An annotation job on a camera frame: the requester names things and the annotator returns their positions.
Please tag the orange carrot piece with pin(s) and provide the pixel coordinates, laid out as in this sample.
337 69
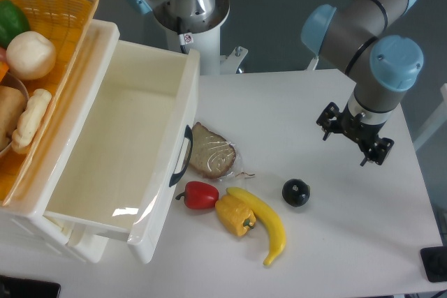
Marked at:
3 70

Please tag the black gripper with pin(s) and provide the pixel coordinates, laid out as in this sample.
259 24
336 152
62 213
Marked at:
358 126

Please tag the red bell pepper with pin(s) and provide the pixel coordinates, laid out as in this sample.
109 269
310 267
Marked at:
199 195

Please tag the pale twisted bread roll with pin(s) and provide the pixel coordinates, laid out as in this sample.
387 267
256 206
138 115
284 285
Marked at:
30 120

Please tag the white frame at right edge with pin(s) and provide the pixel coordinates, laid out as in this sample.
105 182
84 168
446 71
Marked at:
432 123

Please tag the dark purple mangosteen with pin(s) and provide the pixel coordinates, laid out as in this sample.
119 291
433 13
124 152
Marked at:
296 192

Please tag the white plastic drawer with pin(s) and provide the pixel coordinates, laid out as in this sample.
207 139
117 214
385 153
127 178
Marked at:
133 149

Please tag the white plastic drawer cabinet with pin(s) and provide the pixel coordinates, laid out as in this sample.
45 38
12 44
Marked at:
24 222

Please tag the brown bread loaf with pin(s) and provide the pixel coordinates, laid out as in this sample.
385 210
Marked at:
13 103

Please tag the round white bun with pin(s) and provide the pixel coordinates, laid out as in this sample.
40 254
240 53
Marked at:
31 56

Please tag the black device bottom left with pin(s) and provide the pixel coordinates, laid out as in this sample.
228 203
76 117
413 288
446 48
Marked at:
24 288

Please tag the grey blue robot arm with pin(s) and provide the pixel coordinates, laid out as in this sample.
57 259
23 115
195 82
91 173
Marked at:
383 68

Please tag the yellow bell pepper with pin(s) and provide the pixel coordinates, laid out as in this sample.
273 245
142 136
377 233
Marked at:
235 215

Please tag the black device at right edge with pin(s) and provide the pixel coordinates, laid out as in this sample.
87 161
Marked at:
434 263

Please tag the yellow banana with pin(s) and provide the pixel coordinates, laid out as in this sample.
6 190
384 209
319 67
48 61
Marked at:
269 218

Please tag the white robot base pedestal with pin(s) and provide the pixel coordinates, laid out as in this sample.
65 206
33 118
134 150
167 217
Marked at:
195 25

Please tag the green bell pepper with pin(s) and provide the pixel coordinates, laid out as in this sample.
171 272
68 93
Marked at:
13 22

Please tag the wrapped brown bread slice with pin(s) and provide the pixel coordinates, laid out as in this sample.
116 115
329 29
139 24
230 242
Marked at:
213 156

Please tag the orange woven basket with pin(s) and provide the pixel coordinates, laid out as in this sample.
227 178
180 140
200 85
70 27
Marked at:
65 24

